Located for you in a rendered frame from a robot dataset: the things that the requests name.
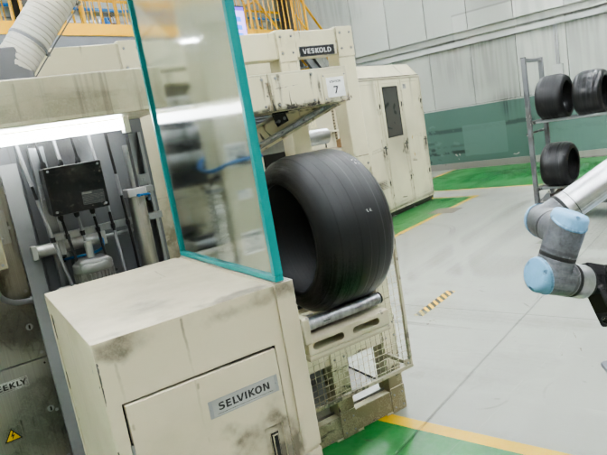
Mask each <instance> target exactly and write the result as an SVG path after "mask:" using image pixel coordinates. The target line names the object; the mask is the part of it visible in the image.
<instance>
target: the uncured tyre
mask: <svg viewBox="0 0 607 455"><path fill-rule="evenodd" d="M350 158H352V159H356V160H357V161H359V160H358V159H357V158H355V157H354V156H352V155H351V154H349V153H346V152H343V151H341V150H334V149H321V150H317V151H312V152H308V153H299V154H295V155H290V156H286V157H283V158H280V159H279V160H277V161H275V162H273V163H271V164H270V165H269V166H268V167H267V168H266V170H265V176H266V186H267V191H268V196H269V201H270V206H271V211H272V216H273V221H274V226H275V236H276V241H277V246H278V251H279V256H280V261H281V266H282V271H283V277H286V278H289V279H292V280H293V285H294V294H295V299H296V304H297V305H299V306H300V307H302V308H304V309H306V310H308V311H327V310H330V309H332V308H335V307H338V306H340V305H342V304H345V303H347V302H352V301H354V300H357V299H359V298H361V297H364V296H367V295H369V294H371V293H372V292H374V291H375V290H376V289H377V288H378V287H379V286H380V285H381V284H382V283H383V281H384V280H385V278H386V276H387V274H388V270H389V267H390V264H391V260H392V255H393V251H394V241H395V236H394V225H393V219H392V215H391V211H390V208H389V205H388V201H387V198H386V196H385V194H384V192H383V190H382V189H381V187H380V185H379V184H378V181H377V180H376V178H375V177H374V176H373V175H372V173H371V172H370V171H369V170H368V169H367V168H366V167H365V166H364V165H363V164H362V163H361V162H360V161H359V162H360V163H361V164H355V163H354V162H352V161H351V160H350ZM322 159H324V160H322ZM317 160H320V161H317ZM313 161H315V162H313ZM368 206H371V207H372V209H373V213H370V214H368V215H367V214H366V211H365V209H364V208H365V207H368Z"/></svg>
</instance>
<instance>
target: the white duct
mask: <svg viewBox="0 0 607 455"><path fill-rule="evenodd" d="M78 1H79V0H28V1H27V3H26V4H25V6H24V8H23V10H22V11H21V12H20V14H19V15H18V17H17V18H16V20H15V22H14V24H13V25H12V27H11V28H10V29H9V30H8V34H7V35H6V36H5V38H4V40H3V42H2V43H1V45H0V48H3V47H15V49H16V51H17V52H18V53H15V57H16V58H17V59H18V60H17V59H15V60H14V64H18V65H19V66H21V67H24V68H26V69H28V70H33V71H34V73H35V71H36V70H37V69H38V67H39V64H41V62H42V60H43V58H44V55H46V54H47V53H48V50H49V49H50V47H51V45H52V43H53V41H54V40H55V38H56V36H57V35H58V33H59V31H60V29H61V27H62V26H63V25H64V23H65V21H66V20H67V18H68V16H69V15H70V12H71V11H72V9H73V7H74V6H75V5H76V4H77V2H78Z"/></svg>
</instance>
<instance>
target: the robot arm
mask: <svg viewBox="0 0 607 455"><path fill-rule="evenodd" d="M606 199H607V159H606V160H605V161H603V162H601V163H600V164H599V165H597V166H596V167H594V168H593V169H592V170H590V171H589V172H588V173H586V174H585V175H584V176H582V177H581V178H580V179H578V180H577V181H575V182H574V183H572V184H571V185H569V186H568V187H567V188H565V189H564V190H562V191H561V192H559V193H558V194H556V195H554V196H553V197H551V198H550V199H549V200H547V201H545V202H544V203H538V204H534V205H532V206H531V207H530V208H528V210H527V211H526V213H525V216H524V224H525V227H526V229H527V230H528V231H529V232H530V234H532V235H533V236H535V237H538V238H540V239H542V243H541V246H540V249H539V252H538V255H537V256H535V257H533V258H531V259H529V260H528V261H527V263H526V265H525V268H524V280H525V283H526V285H527V287H528V288H529V289H530V290H531V291H533V292H535V293H541V294H544V295H548V294H550V295H556V296H564V297H570V298H576V299H585V298H588V300H589V302H590V304H591V305H592V307H593V310H594V312H595V314H596V316H597V318H598V321H599V322H600V324H601V326H602V327H607V265H600V264H594V263H584V264H580V265H579V264H576V260H577V257H578V255H579V252H580V249H581V246H582V243H583V241H584V237H585V234H586V232H587V231H588V226H589V222H590V220H589V218H588V217H587V216H585V215H584V214H585V213H587V212H588V211H589V210H591V209H593V208H594V207H596V206H597V205H598V204H600V203H601V202H603V201H604V200H606Z"/></svg>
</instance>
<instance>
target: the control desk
mask: <svg viewBox="0 0 607 455"><path fill-rule="evenodd" d="M44 297H45V301H46V303H47V307H48V311H49V314H50V318H51V325H52V328H53V332H54V335H55V338H56V342H57V346H58V350H59V353H60V357H61V363H62V366H63V370H64V374H65V377H66V381H67V385H68V388H69V391H70V398H71V401H72V405H73V409H74V413H75V416H76V420H77V423H78V426H79V433H80V437H81V440H82V444H83V448H84V451H85V454H86V455H323V454H322V446H321V445H320V443H321V437H320V432H319V426H318V422H317V416H316V412H315V406H314V400H313V391H312V387H311V381H310V376H309V371H308V366H307V360H306V355H305V350H304V341H303V335H302V331H301V325H300V321H299V315H298V310H297V305H296V299H295V294H294V285H293V280H292V279H289V278H286V277H284V280H283V281H280V282H277V283H275V282H272V281H268V280H266V279H262V278H259V277H255V276H253V275H250V274H244V273H241V272H238V271H234V270H231V269H228V268H225V267H221V266H218V265H213V264H210V263H206V262H203V261H200V260H197V259H193V258H190V257H187V256H184V255H181V256H180V258H173V259H169V260H166V261H162V262H159V263H156V264H152V265H147V266H143V267H139V268H136V269H133V270H129V271H126V272H123V273H119V274H113V275H110V276H107V277H103V278H99V279H97V280H93V281H89V282H86V283H80V284H77V285H73V286H70V287H67V288H63V289H59V290H57V291H53V292H47V293H45V294H44Z"/></svg>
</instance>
